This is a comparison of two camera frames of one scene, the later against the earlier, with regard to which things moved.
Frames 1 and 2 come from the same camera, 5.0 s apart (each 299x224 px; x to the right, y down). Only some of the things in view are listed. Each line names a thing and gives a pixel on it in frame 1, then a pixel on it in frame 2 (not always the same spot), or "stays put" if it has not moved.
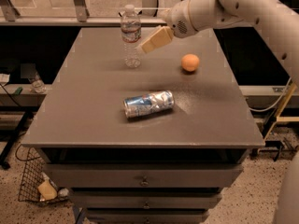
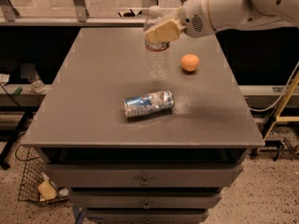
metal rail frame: [9, 16] stays put
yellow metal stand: [277, 118] stays put
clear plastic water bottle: [131, 31] -> [157, 53]
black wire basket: [36, 184] stays put
